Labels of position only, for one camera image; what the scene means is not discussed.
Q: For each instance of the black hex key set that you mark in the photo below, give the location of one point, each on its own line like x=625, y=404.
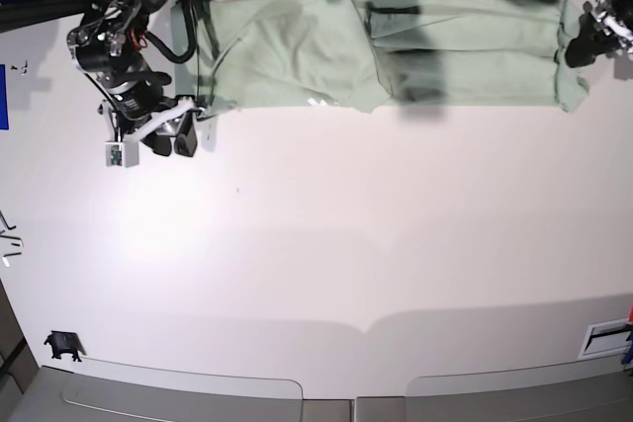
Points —
x=12, y=244

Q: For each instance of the blue panel at edge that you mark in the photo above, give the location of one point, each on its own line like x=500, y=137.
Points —
x=4, y=117

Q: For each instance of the robot arm with camera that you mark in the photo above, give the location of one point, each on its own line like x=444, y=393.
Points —
x=108, y=44

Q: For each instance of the light green T-shirt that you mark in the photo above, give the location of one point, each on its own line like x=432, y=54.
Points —
x=365, y=54

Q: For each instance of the black clamp on table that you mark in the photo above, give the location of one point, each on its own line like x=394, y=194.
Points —
x=64, y=343

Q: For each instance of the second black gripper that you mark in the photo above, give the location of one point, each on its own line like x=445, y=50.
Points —
x=606, y=29

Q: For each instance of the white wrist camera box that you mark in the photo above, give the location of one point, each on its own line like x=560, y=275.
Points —
x=121, y=154

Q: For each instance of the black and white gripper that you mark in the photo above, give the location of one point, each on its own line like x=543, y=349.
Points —
x=157, y=132

